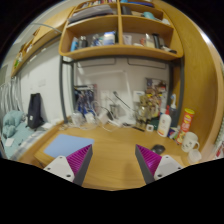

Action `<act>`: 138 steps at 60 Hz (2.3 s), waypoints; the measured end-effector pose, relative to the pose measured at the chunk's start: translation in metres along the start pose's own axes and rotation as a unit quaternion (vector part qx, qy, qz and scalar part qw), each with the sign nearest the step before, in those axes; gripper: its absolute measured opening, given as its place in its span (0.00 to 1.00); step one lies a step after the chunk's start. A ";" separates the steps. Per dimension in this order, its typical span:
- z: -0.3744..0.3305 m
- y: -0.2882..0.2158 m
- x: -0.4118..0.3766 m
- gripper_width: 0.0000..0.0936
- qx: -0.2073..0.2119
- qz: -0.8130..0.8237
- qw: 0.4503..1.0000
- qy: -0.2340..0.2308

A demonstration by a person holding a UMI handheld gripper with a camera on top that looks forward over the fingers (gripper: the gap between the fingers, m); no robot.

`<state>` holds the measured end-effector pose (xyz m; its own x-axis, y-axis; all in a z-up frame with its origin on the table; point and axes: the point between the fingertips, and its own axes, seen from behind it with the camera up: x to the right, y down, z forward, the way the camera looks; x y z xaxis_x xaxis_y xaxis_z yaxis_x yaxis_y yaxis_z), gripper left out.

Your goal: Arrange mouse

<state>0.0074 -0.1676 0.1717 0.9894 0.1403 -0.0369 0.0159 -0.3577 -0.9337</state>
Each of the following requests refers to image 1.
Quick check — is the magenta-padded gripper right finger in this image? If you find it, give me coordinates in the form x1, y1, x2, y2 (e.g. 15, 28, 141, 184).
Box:
134, 144, 184, 185

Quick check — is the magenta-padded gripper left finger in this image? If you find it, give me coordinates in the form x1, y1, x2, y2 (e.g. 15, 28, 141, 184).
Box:
43, 143, 94, 187

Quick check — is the black computer mouse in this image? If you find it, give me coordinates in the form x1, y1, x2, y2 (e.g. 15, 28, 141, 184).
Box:
150, 144, 166, 155

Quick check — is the light blue mouse pad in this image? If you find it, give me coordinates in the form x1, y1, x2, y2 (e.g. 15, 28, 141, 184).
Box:
43, 133, 95, 159

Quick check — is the small blue white box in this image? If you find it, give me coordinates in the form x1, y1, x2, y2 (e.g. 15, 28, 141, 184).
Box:
168, 126, 181, 140

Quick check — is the white lotion bottle red cap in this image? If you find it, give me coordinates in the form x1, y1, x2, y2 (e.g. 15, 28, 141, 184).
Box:
156, 105, 173, 138

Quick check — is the clear plastic container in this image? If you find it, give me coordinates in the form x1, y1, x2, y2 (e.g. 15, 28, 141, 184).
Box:
71, 111, 84, 126

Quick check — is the white mug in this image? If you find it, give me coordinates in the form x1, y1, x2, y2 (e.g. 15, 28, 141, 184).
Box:
181, 131, 201, 153

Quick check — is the white charger block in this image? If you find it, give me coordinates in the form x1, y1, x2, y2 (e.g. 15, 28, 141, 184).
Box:
84, 111, 98, 125

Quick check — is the clear plastic cup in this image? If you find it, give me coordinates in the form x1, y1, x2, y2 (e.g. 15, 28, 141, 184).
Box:
187, 148, 203, 165

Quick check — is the brown tree figure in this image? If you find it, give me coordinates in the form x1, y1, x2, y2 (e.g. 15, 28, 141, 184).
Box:
135, 94, 153, 129

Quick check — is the red chip can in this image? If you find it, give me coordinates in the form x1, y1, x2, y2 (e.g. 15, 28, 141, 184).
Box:
175, 107, 196, 145

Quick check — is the white power strip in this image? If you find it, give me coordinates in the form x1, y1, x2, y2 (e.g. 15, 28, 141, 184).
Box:
106, 118, 123, 127

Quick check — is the white blue electric toothbrush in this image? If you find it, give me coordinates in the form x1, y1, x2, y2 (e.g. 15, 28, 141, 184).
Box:
169, 93, 180, 128

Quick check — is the blue robot model kit box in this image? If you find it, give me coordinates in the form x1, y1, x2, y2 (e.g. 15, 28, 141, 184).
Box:
73, 84, 98, 116

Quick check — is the dark backpack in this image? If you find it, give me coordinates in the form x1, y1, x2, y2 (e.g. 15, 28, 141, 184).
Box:
26, 92, 45, 130

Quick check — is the teal plush pillow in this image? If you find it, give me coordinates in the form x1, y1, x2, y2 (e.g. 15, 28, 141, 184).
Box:
1, 110, 26, 138

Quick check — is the wooden shelf unit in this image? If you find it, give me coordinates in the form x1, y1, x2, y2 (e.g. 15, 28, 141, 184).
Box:
59, 0, 184, 62

